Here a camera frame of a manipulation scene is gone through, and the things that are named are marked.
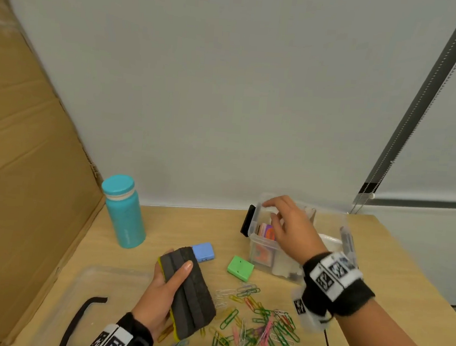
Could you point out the brown cardboard box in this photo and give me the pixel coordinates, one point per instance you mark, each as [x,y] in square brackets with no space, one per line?
[22,186]

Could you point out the person's right thumb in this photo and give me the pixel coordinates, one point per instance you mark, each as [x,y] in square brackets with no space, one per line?
[279,232]

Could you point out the pile of colourful paper clips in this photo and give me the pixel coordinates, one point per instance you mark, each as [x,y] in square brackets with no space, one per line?
[255,326]

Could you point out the person's left thumb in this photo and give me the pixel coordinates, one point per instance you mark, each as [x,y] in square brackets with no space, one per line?
[179,275]

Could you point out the black wristband with markers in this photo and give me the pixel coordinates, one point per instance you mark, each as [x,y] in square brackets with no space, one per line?
[335,280]
[120,338]

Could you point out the small green plastic block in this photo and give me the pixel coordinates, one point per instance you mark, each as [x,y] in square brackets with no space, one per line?
[240,267]

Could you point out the black left wristband with markers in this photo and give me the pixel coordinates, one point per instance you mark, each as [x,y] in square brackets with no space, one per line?
[120,338]

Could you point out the person's left hand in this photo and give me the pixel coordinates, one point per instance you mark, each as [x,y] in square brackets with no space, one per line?
[153,307]

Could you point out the clear plastic storage box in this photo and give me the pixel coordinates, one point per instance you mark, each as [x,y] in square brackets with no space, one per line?
[262,260]

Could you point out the small blue plastic block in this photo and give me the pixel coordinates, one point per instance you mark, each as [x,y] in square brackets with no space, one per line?
[203,252]

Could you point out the pink and orange eraser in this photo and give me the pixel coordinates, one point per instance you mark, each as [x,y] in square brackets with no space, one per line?
[266,232]

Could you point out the black right wristband with markers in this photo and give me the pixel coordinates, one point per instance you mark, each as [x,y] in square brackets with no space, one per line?
[335,280]

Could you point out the orange patterned packet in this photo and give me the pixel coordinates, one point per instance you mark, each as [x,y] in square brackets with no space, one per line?
[263,254]

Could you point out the person's right hand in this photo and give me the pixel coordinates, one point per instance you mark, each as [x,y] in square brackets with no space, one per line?
[298,233]

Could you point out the teal water bottle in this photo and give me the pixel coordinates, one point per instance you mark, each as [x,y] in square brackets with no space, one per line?
[124,213]

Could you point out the black felt whiteboard eraser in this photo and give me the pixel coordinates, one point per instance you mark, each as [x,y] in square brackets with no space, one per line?
[189,294]

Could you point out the person's right forearm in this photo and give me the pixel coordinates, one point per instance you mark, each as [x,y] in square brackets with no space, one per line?
[386,341]

